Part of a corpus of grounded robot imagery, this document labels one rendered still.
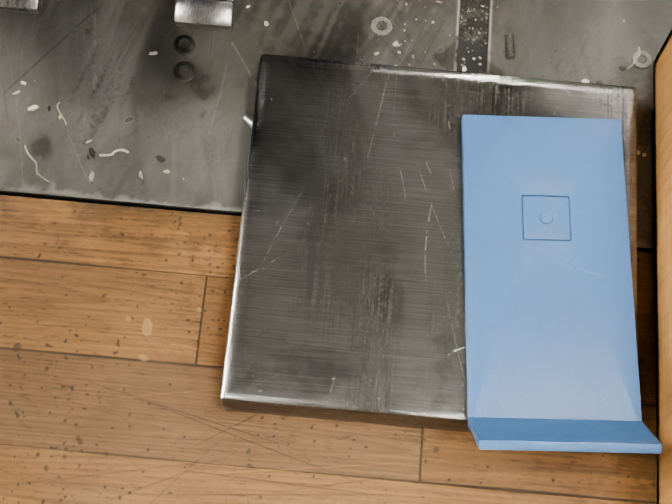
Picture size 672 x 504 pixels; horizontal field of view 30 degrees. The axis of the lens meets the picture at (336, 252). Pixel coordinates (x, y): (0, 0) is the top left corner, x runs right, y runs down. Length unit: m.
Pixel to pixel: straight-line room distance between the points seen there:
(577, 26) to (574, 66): 0.02
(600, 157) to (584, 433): 0.13
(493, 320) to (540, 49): 0.15
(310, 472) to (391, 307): 0.08
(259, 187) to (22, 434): 0.14
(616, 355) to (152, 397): 0.19
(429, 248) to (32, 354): 0.17
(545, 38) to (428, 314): 0.16
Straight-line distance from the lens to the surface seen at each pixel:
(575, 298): 0.53
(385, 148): 0.55
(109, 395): 0.54
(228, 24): 0.51
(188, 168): 0.57
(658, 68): 0.60
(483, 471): 0.53
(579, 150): 0.56
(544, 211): 0.54
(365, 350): 0.52
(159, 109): 0.58
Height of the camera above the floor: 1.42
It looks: 69 degrees down
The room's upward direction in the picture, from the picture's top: 5 degrees clockwise
